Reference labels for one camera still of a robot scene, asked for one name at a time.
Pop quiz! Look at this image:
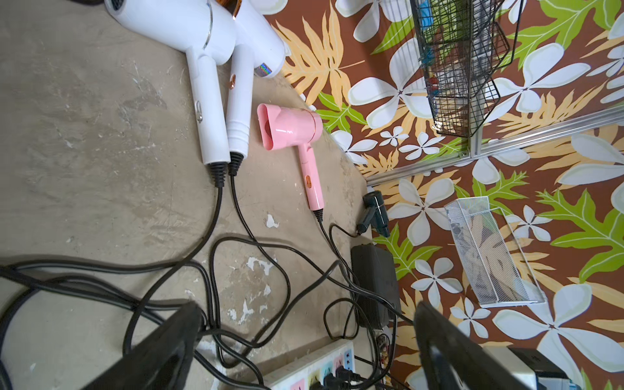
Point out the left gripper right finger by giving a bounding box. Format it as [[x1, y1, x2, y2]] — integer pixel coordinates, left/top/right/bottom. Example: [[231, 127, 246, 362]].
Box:
[[413, 302, 526, 389]]

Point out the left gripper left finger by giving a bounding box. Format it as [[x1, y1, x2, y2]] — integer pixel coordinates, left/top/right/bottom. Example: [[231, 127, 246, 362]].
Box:
[[85, 302, 202, 389]]

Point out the black cable with plug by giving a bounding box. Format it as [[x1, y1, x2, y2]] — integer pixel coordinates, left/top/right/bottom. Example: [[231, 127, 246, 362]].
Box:
[[0, 236, 342, 390]]

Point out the white multicolour power strip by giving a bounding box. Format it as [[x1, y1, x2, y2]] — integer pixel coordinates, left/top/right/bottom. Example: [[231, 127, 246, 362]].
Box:
[[263, 340, 355, 390]]

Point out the black dryer power cable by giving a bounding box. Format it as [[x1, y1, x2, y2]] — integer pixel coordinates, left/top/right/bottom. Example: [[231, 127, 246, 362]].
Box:
[[321, 223, 415, 390]]

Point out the white mesh basket right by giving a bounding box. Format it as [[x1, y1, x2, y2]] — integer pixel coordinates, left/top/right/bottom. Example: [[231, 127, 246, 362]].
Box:
[[445, 197, 546, 309]]

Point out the black plastic tool case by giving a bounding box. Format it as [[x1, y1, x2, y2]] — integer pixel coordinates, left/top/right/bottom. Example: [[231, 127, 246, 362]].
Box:
[[350, 244, 401, 330]]

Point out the black hair dryer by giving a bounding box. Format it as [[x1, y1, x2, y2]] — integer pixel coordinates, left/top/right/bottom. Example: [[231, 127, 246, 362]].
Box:
[[356, 191, 390, 237]]

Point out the pink hair dryer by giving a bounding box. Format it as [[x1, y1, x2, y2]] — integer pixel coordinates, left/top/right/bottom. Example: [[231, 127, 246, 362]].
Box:
[[257, 103, 325, 222]]

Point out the white hair dryer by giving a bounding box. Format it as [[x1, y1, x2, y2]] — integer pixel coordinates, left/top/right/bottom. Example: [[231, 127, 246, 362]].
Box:
[[219, 0, 285, 176], [105, 0, 236, 188]]

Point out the black wire basket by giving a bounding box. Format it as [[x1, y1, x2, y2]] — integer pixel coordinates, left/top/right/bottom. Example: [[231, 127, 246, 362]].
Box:
[[411, 1, 515, 138]]

